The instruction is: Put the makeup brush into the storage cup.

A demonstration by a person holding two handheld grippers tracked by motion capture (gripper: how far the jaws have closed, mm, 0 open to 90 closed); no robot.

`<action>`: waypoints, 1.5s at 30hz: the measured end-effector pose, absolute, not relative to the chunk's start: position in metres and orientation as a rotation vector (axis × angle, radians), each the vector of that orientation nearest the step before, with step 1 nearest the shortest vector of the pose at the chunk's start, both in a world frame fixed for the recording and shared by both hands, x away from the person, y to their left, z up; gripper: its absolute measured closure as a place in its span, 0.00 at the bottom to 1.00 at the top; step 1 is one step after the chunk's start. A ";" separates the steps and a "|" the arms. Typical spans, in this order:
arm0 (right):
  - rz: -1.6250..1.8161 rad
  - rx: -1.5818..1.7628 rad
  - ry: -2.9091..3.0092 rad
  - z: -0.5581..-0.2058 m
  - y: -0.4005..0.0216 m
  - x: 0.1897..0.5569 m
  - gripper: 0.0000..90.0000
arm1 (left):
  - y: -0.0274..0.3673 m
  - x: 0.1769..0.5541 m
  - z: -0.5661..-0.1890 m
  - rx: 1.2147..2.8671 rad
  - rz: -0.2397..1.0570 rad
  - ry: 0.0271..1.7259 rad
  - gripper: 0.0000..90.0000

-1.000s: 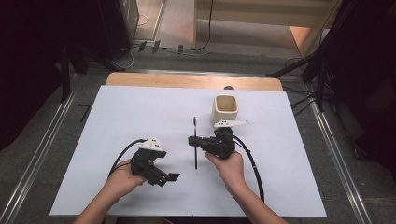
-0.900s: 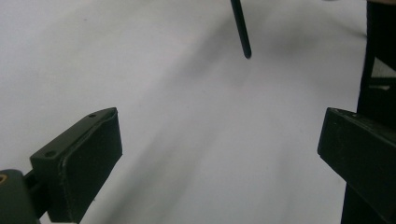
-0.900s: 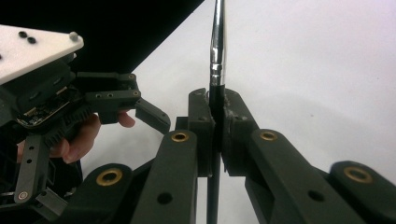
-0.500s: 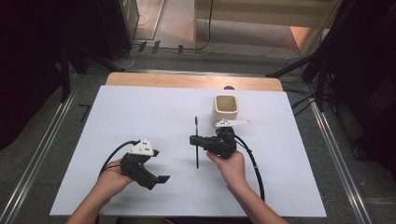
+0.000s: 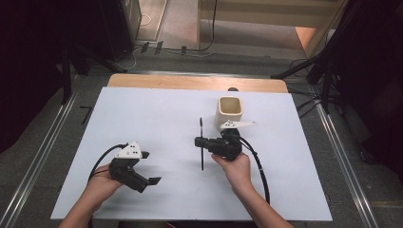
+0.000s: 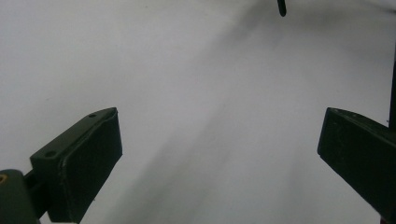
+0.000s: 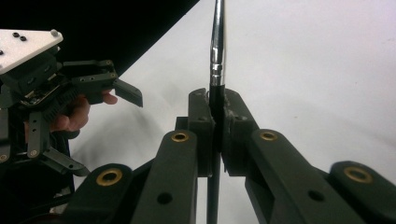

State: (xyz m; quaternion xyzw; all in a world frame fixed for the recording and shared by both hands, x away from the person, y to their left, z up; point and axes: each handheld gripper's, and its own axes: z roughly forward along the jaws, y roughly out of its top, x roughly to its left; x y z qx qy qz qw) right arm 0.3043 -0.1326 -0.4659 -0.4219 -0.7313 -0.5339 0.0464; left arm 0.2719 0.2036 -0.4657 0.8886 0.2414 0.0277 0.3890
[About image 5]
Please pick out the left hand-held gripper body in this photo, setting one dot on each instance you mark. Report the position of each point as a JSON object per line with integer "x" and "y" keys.
{"x": 125, "y": 172}

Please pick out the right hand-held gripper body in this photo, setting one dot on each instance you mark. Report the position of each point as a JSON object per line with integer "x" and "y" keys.
{"x": 228, "y": 145}

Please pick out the black pen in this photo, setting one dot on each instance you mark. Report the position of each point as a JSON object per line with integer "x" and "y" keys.
{"x": 201, "y": 158}

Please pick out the cream square cup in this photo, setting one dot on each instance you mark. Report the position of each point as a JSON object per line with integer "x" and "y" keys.
{"x": 223, "y": 117}

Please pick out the person's left hand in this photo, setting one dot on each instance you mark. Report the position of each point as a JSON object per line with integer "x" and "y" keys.
{"x": 101, "y": 186}

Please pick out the person's right hand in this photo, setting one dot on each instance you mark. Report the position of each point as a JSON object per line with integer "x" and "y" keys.
{"x": 237, "y": 172}

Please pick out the white sheet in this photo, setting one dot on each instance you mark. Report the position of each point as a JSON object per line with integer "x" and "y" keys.
{"x": 164, "y": 110}

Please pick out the person's dark clothing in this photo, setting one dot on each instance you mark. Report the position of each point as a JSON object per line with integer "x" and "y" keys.
{"x": 190, "y": 224}

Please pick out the small dark round object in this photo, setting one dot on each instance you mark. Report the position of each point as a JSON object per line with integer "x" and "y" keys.
{"x": 233, "y": 89}

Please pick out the wooden table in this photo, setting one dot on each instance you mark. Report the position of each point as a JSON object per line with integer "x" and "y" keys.
{"x": 190, "y": 82}

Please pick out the black metal stand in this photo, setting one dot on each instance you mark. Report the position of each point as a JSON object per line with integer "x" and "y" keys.
{"x": 66, "y": 79}
{"x": 326, "y": 63}

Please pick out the dark cabinet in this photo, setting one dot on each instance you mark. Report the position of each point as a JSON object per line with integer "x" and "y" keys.
{"x": 120, "y": 25}

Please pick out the light wooden furniture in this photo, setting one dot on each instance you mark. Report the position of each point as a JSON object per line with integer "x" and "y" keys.
{"x": 269, "y": 12}

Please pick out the metal floor rail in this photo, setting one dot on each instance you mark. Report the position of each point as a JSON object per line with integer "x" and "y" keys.
{"x": 38, "y": 158}
{"x": 345, "y": 161}

